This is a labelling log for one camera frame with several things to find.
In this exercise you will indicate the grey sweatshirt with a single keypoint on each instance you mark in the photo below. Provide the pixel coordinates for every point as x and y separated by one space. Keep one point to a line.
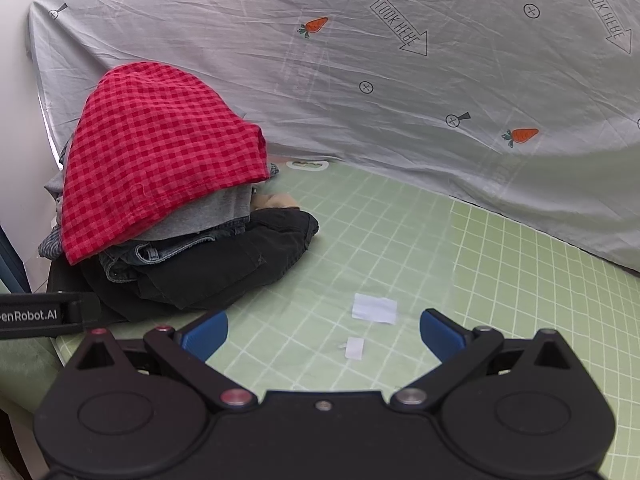
206 213

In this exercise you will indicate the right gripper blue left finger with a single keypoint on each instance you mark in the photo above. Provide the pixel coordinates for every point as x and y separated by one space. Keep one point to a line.
182 354

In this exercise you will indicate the grey carrot print sheet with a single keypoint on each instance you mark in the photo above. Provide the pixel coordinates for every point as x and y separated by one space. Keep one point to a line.
529 108

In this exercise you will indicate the small white paper label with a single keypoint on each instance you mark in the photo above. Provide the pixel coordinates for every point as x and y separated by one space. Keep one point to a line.
354 349

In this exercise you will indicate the black jacket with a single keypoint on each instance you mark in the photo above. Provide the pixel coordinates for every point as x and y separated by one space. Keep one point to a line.
209 275

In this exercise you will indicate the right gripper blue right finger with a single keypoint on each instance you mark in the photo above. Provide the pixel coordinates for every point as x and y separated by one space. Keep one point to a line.
462 354

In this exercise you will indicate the large white paper label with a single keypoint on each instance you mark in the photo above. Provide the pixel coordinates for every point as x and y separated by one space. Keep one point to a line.
374 309

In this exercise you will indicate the green grid mat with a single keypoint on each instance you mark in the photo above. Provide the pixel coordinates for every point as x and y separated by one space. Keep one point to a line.
382 238

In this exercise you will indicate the red checkered shorts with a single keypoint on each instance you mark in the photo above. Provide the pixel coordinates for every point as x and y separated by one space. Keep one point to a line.
151 139

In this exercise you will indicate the beige garment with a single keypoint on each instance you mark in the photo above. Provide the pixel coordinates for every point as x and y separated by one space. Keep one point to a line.
275 200

